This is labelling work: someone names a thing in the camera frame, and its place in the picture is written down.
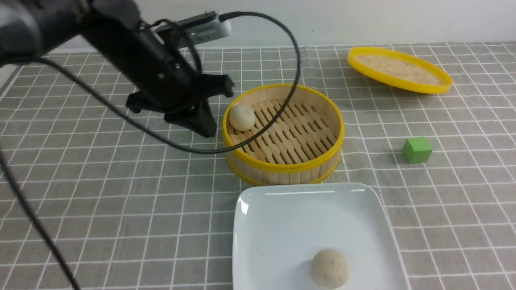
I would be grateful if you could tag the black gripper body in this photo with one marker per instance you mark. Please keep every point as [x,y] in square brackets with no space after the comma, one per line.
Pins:
[164,77]

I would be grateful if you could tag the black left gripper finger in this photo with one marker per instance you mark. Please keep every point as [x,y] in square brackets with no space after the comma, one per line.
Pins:
[199,119]

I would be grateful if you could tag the round white steamed bun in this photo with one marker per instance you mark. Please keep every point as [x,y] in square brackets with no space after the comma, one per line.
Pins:
[242,118]

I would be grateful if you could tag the round beige steamed bun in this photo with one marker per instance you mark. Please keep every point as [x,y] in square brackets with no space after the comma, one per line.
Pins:
[329,269]

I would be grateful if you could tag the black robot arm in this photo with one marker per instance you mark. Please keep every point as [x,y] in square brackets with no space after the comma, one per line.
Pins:
[32,28]

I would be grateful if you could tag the white square plate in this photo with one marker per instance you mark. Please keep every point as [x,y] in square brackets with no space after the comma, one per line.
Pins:
[279,229]

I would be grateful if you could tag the yellow rimmed bamboo steamer basket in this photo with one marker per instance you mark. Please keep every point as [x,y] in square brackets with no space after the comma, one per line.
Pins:
[303,146]

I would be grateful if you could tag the grey checked tablecloth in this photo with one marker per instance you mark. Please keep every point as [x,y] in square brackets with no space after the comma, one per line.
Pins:
[128,212]

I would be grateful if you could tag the yellow rimmed bamboo steamer lid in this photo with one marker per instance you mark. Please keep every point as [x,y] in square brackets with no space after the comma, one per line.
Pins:
[399,70]

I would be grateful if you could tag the green cube block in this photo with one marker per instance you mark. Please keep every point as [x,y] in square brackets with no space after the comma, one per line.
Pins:
[417,150]

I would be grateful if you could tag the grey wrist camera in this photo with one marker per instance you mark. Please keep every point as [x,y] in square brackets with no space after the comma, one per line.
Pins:
[200,29]

